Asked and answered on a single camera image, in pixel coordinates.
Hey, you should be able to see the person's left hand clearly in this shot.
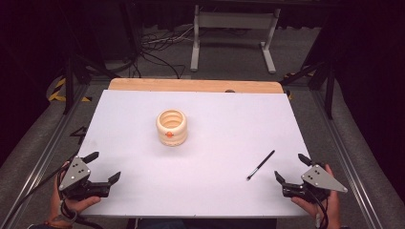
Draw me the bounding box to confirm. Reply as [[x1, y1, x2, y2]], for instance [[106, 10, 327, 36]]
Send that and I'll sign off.
[[49, 161, 102, 225]]

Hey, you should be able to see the aluminium frame rail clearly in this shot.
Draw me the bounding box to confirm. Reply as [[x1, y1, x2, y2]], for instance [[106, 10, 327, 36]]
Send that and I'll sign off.
[[310, 90, 385, 229], [0, 83, 91, 229]]

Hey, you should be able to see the person's right hand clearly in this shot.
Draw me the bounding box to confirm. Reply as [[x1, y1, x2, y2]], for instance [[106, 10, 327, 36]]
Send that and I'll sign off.
[[290, 164, 342, 229]]

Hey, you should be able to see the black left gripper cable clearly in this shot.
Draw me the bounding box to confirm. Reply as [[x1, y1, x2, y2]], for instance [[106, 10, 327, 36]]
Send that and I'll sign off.
[[0, 152, 79, 229]]

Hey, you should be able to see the yellow black floor tape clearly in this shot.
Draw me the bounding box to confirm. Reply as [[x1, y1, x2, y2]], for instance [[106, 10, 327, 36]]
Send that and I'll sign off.
[[47, 77, 93, 103]]

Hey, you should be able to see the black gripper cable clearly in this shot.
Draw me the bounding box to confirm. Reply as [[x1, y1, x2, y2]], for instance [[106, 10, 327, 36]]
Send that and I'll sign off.
[[0, 152, 79, 229], [305, 187, 330, 229]]

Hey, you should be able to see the grey wristband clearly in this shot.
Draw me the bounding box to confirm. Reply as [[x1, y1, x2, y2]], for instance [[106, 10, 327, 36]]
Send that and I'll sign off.
[[47, 199, 78, 229]]

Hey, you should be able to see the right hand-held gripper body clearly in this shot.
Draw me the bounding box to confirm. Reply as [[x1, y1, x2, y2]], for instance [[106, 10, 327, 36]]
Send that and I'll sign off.
[[282, 164, 349, 203]]

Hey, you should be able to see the cream ribbed round holder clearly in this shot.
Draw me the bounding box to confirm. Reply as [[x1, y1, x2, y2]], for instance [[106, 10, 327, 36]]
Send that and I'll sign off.
[[155, 109, 188, 148]]

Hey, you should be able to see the white metal stand frame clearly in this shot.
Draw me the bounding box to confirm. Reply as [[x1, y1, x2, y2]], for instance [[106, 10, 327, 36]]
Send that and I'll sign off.
[[189, 4, 282, 75]]

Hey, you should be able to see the thin black brush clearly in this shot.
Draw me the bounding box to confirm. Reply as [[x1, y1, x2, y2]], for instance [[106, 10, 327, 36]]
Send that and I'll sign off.
[[245, 149, 276, 182]]

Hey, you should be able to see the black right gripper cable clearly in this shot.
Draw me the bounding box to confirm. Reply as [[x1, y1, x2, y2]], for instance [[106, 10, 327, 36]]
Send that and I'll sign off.
[[305, 187, 330, 229]]

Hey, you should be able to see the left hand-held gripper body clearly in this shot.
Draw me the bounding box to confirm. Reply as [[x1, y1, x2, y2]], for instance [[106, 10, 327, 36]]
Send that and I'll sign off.
[[58, 156, 111, 201]]

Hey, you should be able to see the black tripod stand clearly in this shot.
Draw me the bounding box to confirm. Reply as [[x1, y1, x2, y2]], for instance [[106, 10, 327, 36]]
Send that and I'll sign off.
[[62, 52, 120, 115], [279, 59, 336, 121]]

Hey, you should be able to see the white table cover board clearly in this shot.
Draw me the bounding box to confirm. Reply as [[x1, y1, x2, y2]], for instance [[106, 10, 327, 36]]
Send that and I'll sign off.
[[76, 89, 310, 219]]

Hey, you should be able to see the bundle of floor cables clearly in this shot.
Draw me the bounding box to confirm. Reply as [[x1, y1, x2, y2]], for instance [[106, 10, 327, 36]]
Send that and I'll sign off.
[[132, 24, 196, 79]]

